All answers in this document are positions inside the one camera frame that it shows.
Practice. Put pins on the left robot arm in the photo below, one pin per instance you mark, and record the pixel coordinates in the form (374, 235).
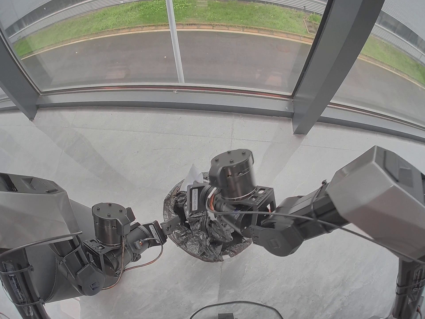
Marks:
(33, 211)

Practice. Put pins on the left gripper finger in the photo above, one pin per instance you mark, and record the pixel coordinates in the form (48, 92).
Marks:
(171, 225)

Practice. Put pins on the black plastic bag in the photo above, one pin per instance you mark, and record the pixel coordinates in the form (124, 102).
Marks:
(199, 241)

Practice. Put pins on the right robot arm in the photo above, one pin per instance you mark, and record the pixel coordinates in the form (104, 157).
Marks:
(365, 184)

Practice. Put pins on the window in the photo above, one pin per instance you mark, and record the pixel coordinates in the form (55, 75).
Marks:
(232, 45)

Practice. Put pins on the black plastic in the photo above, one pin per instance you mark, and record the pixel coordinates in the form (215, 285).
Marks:
(181, 208)

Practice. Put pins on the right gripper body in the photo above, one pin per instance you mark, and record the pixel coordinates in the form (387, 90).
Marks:
(199, 199)

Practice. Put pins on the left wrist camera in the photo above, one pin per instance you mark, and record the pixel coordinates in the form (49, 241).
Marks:
(130, 216)

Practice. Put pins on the dark grey round chair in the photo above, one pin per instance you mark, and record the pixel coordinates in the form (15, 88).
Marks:
(63, 277)

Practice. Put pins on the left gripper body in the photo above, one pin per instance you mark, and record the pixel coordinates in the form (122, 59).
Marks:
(146, 239)

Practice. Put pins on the clear printed wrapper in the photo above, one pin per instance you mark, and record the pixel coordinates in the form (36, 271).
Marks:
(194, 176)

